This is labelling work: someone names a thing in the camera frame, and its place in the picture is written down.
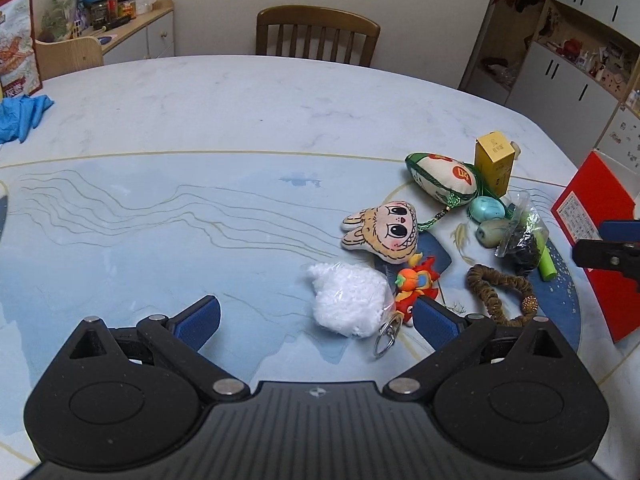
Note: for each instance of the jar with red label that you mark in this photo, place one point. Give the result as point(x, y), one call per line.
point(127, 7)

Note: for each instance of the blue printed table mat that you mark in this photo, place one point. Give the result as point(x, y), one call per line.
point(150, 260)

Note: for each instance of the dark glass jar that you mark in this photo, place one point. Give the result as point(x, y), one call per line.
point(102, 12)

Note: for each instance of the brown wooden dining chair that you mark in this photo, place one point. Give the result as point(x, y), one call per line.
point(315, 35)

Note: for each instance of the printed paper bag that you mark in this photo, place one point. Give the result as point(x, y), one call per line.
point(17, 45)

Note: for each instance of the white wooden wall cabinet unit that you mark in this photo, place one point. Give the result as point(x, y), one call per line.
point(565, 80)

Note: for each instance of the white cotton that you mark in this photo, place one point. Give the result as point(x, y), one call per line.
point(345, 300)

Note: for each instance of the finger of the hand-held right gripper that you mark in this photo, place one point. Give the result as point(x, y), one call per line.
point(607, 257)
point(620, 231)

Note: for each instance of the beige rabbit-eared plush face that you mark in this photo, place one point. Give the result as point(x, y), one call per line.
point(385, 230)

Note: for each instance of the yellow carton box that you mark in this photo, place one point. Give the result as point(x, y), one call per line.
point(492, 162)

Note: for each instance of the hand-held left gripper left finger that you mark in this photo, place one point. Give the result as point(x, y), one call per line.
point(200, 322)

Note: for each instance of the grey green egg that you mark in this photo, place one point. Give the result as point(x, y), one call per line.
point(489, 232)

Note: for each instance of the small light wooden chair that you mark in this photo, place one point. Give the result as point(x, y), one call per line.
point(70, 57)

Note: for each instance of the blue cloth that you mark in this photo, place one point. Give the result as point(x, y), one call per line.
point(22, 112)

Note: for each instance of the light blue egg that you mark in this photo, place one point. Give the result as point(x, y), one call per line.
point(486, 208)

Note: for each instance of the white side cabinet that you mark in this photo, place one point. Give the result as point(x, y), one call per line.
point(145, 35)

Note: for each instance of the white green embroidered sachet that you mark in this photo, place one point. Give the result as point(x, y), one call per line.
point(442, 177)

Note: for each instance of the brown hair scrunchie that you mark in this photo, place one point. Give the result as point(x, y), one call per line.
point(492, 287)

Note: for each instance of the white cabinet with stickers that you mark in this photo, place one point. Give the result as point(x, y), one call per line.
point(625, 135)

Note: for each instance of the clear bag with dark contents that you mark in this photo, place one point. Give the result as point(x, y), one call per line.
point(522, 247)

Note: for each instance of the beige stubby piece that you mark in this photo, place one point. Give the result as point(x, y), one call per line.
point(517, 150)

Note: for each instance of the red cardboard box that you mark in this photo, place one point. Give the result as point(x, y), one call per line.
point(602, 195)

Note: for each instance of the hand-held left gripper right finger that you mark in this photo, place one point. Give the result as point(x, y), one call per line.
point(436, 324)

